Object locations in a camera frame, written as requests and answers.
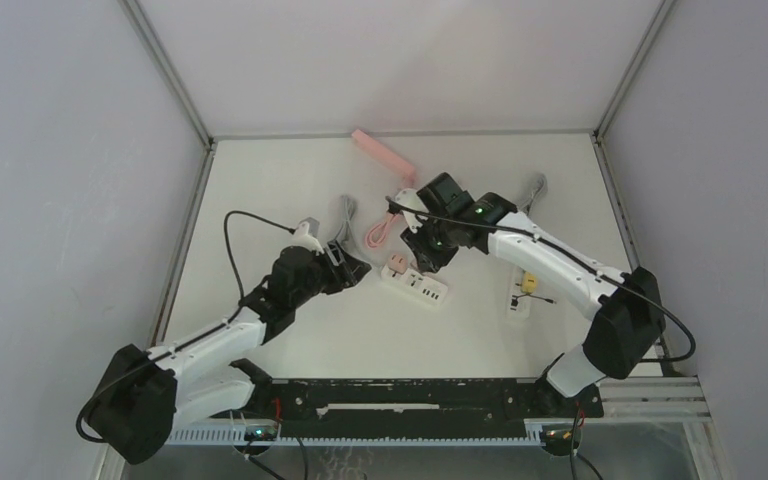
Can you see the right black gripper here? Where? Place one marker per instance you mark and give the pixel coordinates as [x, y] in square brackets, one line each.
[428, 260]

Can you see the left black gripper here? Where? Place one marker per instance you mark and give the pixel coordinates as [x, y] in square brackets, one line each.
[346, 274]

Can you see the pink plug adapter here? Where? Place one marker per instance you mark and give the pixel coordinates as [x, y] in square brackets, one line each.
[397, 264]

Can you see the white power strip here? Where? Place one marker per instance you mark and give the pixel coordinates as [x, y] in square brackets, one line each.
[519, 305]
[416, 286]

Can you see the yellow plug adapter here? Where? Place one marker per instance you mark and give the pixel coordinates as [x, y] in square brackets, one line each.
[529, 283]

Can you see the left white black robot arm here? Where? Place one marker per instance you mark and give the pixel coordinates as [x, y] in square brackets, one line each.
[146, 395]

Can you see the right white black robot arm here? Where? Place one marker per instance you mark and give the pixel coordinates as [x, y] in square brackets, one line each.
[624, 309]

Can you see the pink power strip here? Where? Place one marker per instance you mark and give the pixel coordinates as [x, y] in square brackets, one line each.
[396, 164]

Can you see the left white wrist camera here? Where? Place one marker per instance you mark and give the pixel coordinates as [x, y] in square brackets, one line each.
[305, 235]

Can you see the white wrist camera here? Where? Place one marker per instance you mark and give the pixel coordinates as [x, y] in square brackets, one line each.
[305, 235]
[411, 208]

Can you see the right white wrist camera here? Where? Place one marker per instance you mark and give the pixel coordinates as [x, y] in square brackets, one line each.
[411, 208]

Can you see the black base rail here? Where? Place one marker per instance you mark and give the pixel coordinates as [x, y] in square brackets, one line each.
[389, 406]

